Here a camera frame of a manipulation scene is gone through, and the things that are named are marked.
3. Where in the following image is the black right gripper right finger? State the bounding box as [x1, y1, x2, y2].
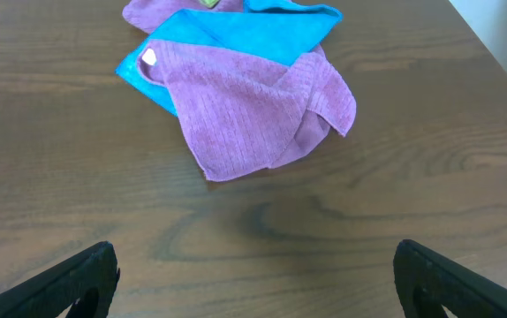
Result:
[393, 239, 507, 318]

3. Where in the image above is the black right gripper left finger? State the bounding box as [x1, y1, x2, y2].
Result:
[0, 241, 120, 318]

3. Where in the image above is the lower purple cloth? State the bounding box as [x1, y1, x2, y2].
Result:
[137, 40, 356, 182]

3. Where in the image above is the purple cloth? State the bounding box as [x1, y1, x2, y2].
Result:
[137, 40, 356, 182]
[122, 0, 244, 34]

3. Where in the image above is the upper purple cloth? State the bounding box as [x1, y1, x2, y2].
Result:
[122, 0, 244, 34]

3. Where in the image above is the blue cloth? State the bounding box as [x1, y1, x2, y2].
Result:
[116, 0, 343, 116]

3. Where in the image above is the olive green cloth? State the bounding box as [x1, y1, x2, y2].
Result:
[199, 0, 220, 9]

